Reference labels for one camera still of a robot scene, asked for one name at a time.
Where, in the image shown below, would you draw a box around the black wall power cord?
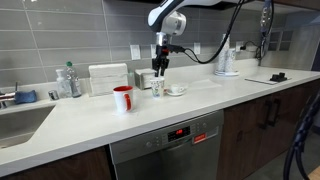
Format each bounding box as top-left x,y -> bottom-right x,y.
239,31 -> 268,66

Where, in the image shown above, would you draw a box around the clear soap dispenser bottle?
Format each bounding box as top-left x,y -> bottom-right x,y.
55,68 -> 72,99

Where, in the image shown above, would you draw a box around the white wall outlet with plug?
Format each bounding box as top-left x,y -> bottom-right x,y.
235,40 -> 245,53

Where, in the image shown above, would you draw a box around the white paper towel stack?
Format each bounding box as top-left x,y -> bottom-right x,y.
87,63 -> 130,97

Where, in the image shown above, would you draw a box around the white saucer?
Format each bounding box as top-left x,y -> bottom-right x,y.
165,87 -> 188,98

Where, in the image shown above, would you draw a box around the small black device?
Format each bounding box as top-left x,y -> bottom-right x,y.
269,71 -> 289,84

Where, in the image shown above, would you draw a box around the dark wood cabinet door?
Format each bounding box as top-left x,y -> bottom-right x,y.
256,79 -> 318,168
216,94 -> 273,180

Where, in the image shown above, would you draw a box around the dark wood sink cabinet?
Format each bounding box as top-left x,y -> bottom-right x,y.
0,145 -> 113,180

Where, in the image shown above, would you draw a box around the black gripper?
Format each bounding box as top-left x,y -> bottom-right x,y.
151,44 -> 171,79

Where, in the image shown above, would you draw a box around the small metal can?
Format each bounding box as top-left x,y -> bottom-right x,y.
47,89 -> 60,102

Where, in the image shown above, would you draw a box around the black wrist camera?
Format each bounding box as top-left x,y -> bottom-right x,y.
166,44 -> 186,55

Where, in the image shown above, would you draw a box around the stainless steel dishwasher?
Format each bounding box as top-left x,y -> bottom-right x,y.
109,109 -> 225,180

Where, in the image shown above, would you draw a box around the dark upper cabinet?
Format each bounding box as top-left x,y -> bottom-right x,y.
109,0 -> 320,14

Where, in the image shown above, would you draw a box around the white paper sheet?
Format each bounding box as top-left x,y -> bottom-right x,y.
244,74 -> 292,86

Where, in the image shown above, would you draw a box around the black cabinet handle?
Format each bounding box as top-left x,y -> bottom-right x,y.
269,98 -> 282,128
259,99 -> 272,131

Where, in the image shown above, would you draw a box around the dark blue looped hose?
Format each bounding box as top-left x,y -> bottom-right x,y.
282,89 -> 320,180

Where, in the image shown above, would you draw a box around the white espresso cup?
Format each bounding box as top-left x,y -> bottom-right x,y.
170,83 -> 186,95

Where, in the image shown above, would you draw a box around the metal faucet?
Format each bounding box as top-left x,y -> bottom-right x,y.
0,82 -> 19,110

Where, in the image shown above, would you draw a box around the tall paper cup stack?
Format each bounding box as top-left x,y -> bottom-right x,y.
216,33 -> 231,73

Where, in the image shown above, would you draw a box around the metal napkin holder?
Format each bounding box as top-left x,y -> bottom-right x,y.
134,68 -> 158,91

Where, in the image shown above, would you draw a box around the red and white mug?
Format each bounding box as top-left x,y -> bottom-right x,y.
112,85 -> 135,114

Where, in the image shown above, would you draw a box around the green capped plastic bottle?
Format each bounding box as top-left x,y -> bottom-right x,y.
65,60 -> 83,99

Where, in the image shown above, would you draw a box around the grey sink basin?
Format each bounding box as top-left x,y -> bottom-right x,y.
0,105 -> 57,150

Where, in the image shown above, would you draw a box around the short paper cup stack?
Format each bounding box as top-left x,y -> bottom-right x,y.
226,47 -> 237,72

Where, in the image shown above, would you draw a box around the blue sponge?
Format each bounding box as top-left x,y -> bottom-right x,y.
13,89 -> 38,105

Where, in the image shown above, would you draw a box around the patterned paper cup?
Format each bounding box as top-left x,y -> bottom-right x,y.
149,76 -> 166,99

